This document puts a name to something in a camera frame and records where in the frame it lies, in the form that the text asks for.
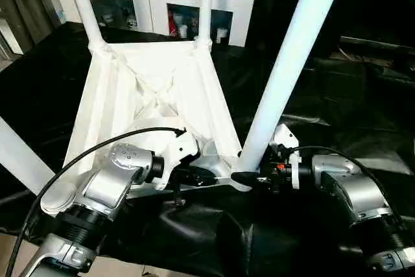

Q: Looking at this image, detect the black cabinet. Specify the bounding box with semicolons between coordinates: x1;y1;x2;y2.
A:
250;0;415;54

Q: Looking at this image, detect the white plastic table leg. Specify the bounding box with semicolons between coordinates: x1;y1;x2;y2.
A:
235;0;351;175
0;116;58;195
197;0;215;49
65;0;112;56

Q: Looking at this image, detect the red bottle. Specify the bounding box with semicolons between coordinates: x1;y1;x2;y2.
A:
169;10;179;36

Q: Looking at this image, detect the grey curtain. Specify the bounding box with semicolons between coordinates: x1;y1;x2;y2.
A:
0;0;62;47

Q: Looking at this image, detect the white plastic table top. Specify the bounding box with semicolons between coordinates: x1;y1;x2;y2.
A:
39;37;255;217

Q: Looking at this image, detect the black plastic mat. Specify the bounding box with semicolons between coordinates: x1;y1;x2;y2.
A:
0;23;415;277

